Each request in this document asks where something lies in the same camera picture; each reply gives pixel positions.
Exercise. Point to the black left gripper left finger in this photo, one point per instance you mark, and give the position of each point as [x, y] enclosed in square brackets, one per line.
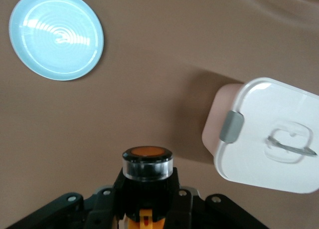
[62, 214]

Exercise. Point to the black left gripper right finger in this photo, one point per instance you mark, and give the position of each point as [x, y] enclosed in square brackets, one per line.
[219, 214]

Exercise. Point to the black orange push button switch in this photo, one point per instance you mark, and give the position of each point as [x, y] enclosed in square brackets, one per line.
[147, 164]

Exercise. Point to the white lidded box grey clips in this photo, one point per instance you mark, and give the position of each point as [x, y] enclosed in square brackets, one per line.
[269, 114]

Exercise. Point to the brown table mat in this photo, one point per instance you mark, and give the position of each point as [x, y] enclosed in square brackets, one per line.
[149, 76]

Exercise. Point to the light blue round plate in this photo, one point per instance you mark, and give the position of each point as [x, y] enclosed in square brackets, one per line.
[57, 39]

